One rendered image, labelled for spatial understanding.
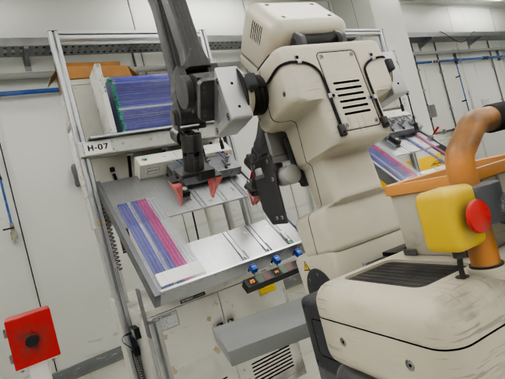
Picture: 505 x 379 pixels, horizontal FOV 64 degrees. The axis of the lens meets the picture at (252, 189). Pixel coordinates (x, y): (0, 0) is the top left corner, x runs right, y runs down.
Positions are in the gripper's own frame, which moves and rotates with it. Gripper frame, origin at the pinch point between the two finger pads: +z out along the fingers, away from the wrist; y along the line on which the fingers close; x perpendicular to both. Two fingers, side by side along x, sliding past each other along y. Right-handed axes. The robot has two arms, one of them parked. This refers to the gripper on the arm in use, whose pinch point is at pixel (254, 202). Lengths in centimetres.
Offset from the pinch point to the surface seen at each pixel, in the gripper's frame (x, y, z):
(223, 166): -24.9, 3.1, -6.3
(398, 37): -180, -304, -32
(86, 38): -81, 50, -52
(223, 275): 31.4, 33.3, 4.0
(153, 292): 30, 59, 2
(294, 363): 44, -6, 67
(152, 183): -31.6, 36.8, 0.1
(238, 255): 25.3, 23.3, 2.6
